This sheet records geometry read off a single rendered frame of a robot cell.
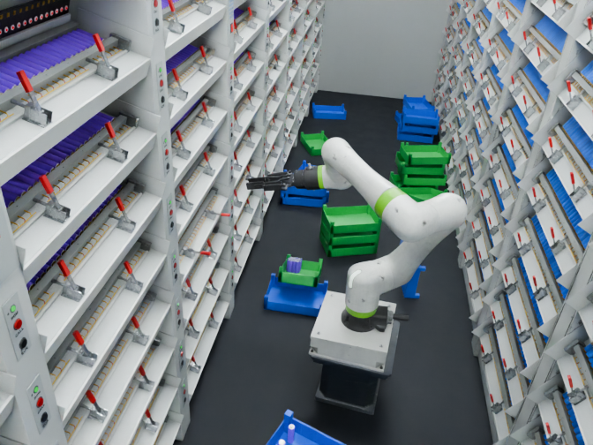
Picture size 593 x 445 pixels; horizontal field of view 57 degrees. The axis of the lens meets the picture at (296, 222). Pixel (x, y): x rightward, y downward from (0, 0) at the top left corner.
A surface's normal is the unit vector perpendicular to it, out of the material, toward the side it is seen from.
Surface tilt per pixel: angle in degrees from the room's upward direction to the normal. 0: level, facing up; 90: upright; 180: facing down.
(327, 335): 2
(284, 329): 0
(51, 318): 17
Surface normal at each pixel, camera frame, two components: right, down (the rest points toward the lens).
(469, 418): 0.06, -0.85
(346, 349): -0.26, 0.50
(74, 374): 0.34, -0.77
